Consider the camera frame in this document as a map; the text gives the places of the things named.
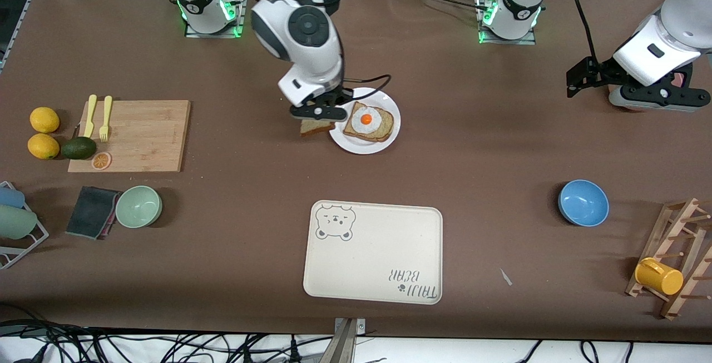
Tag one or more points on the yellow mug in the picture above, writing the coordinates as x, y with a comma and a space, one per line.
659, 278

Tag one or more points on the wooden mug rack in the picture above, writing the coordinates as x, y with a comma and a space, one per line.
676, 224

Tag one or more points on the yellow plastic fork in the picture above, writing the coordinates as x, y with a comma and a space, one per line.
106, 110

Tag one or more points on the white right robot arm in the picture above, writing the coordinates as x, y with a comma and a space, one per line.
308, 54

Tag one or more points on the dark green avocado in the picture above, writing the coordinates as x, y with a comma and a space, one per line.
78, 148

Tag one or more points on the pink bowl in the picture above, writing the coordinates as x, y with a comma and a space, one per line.
677, 79

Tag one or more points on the cream bear print tray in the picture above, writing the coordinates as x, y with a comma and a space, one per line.
372, 252

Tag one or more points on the blue bowl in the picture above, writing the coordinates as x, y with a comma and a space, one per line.
584, 203

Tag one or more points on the small white paper scrap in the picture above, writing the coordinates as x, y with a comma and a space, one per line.
505, 277

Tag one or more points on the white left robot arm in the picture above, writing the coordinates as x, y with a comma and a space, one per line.
517, 1

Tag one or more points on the thin grey metal utensil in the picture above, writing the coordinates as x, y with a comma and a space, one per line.
77, 130

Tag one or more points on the plain bread slice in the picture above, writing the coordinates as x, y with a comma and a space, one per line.
314, 128

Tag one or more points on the orange slice toy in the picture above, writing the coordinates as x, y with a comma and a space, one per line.
102, 161

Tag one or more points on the wooden cutting board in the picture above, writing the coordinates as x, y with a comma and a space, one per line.
139, 135

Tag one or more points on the pale green cup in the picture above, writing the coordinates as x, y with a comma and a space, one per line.
16, 222

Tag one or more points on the round white plate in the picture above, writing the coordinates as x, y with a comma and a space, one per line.
361, 146

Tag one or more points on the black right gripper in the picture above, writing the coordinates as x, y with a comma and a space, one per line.
334, 97

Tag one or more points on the pale green bowl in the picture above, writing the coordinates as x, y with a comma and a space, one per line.
139, 206

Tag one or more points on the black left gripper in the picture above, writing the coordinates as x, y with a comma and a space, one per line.
604, 71

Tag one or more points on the yellow plastic knife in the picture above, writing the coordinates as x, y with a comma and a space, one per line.
90, 110

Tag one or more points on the yellow lemon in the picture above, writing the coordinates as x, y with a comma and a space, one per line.
43, 147
44, 120

